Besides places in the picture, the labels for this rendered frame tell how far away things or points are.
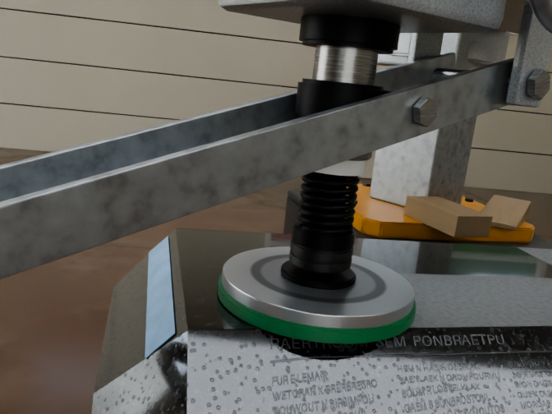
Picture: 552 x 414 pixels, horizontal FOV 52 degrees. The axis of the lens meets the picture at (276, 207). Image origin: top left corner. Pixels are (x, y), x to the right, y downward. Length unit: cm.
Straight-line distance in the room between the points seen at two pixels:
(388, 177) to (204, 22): 523
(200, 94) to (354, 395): 618
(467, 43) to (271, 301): 107
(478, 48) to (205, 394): 119
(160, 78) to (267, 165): 619
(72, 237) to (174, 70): 625
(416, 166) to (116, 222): 120
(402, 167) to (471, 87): 94
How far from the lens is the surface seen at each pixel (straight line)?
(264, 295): 57
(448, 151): 158
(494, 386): 65
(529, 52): 68
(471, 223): 135
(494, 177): 765
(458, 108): 64
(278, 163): 49
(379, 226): 137
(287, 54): 671
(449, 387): 62
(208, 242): 81
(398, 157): 158
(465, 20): 56
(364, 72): 58
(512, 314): 72
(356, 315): 55
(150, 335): 60
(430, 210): 139
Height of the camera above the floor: 109
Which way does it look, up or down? 13 degrees down
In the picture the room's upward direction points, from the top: 6 degrees clockwise
